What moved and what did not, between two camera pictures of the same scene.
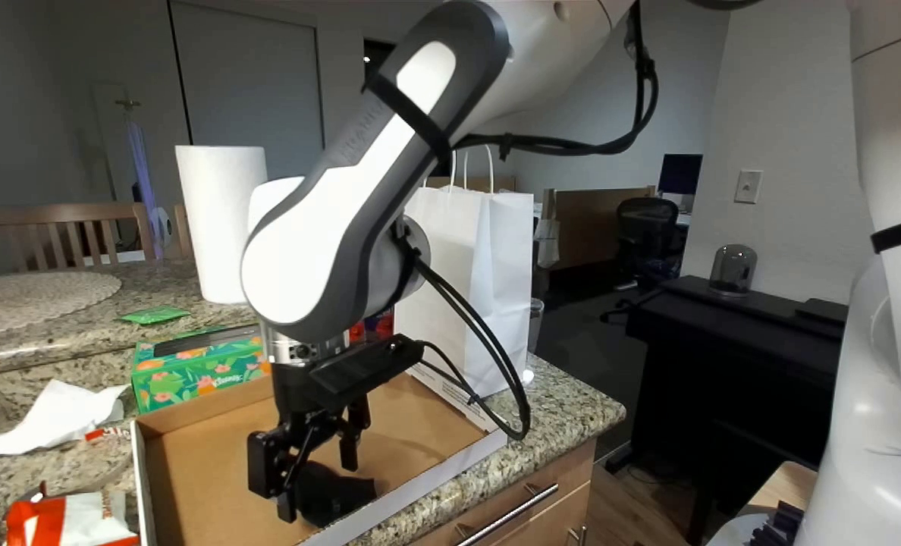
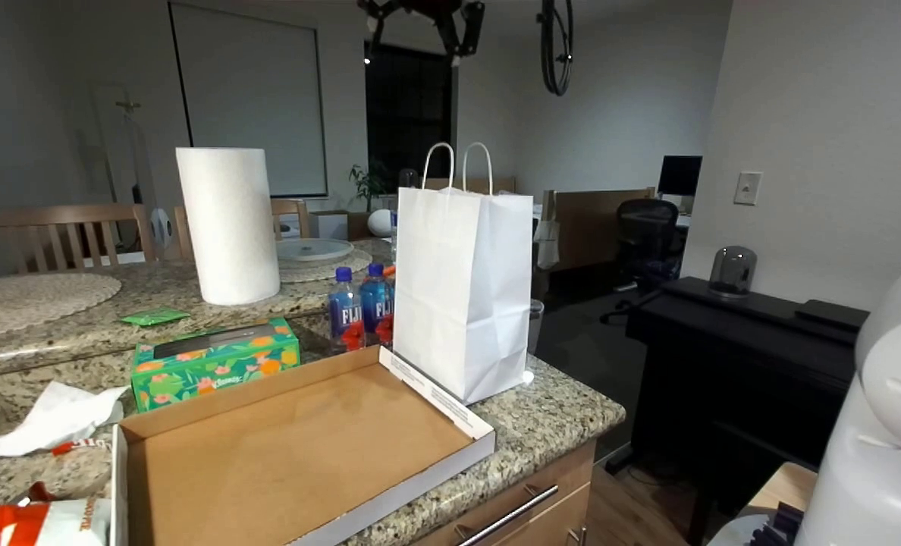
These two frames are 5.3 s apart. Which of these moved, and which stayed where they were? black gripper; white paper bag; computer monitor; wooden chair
Moved: black gripper
Stayed: white paper bag; computer monitor; wooden chair
